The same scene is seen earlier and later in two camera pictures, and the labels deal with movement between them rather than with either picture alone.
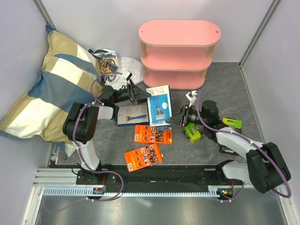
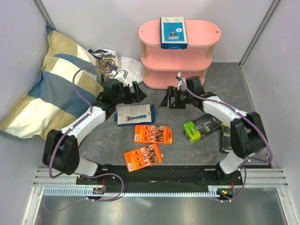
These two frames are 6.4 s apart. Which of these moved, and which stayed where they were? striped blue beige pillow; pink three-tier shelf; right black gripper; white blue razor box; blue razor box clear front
Moved: blue razor box clear front; right black gripper
Stayed: pink three-tier shelf; white blue razor box; striped blue beige pillow
